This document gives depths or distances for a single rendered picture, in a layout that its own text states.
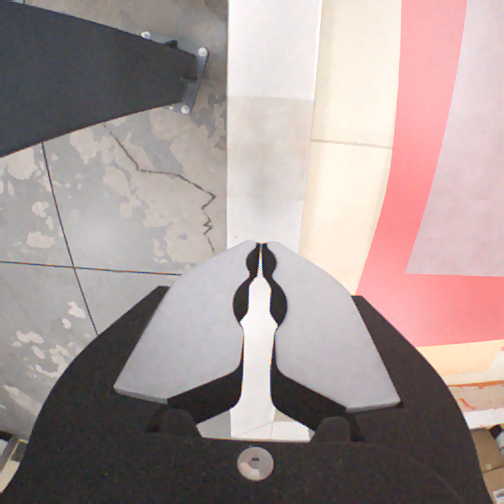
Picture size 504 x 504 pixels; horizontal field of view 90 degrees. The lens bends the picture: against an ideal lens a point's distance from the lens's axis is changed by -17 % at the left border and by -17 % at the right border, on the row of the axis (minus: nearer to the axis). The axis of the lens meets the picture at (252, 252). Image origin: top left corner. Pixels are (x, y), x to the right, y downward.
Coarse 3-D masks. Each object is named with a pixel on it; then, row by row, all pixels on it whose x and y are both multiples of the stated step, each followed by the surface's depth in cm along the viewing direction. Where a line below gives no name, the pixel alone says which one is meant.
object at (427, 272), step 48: (432, 0) 12; (480, 0) 11; (432, 48) 13; (480, 48) 13; (432, 96) 14; (480, 96) 14; (432, 144) 16; (480, 144) 15; (432, 192) 17; (480, 192) 17; (384, 240) 19; (432, 240) 19; (480, 240) 19; (384, 288) 21; (432, 288) 21; (480, 288) 21; (432, 336) 23; (480, 336) 23
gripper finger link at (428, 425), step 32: (384, 320) 8; (384, 352) 7; (416, 352) 7; (416, 384) 6; (352, 416) 6; (384, 416) 5; (416, 416) 5; (448, 416) 5; (416, 448) 5; (448, 448) 5; (448, 480) 4; (480, 480) 4
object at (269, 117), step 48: (240, 0) 10; (288, 0) 10; (240, 48) 11; (288, 48) 11; (240, 96) 12; (288, 96) 12; (240, 144) 13; (288, 144) 13; (240, 192) 14; (288, 192) 14; (240, 240) 16; (288, 240) 15; (480, 384) 27; (240, 432) 26; (288, 432) 26
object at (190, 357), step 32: (224, 256) 11; (256, 256) 12; (192, 288) 9; (224, 288) 9; (160, 320) 8; (192, 320) 8; (224, 320) 8; (160, 352) 7; (192, 352) 7; (224, 352) 7; (128, 384) 6; (160, 384) 6; (192, 384) 6; (224, 384) 7; (192, 416) 7
